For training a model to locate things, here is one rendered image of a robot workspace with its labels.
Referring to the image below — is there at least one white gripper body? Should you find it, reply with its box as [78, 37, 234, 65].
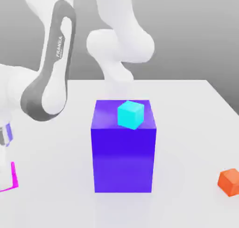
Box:
[0, 145, 14, 191]

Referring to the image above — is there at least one small magenta cube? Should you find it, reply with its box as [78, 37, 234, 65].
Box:
[0, 161, 19, 193]

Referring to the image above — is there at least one small cyan cube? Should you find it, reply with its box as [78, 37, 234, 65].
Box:
[117, 100, 145, 131]

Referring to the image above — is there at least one small orange cube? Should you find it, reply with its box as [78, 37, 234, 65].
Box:
[217, 168, 239, 198]

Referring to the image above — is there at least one large purple box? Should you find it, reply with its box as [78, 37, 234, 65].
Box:
[90, 99, 157, 193]

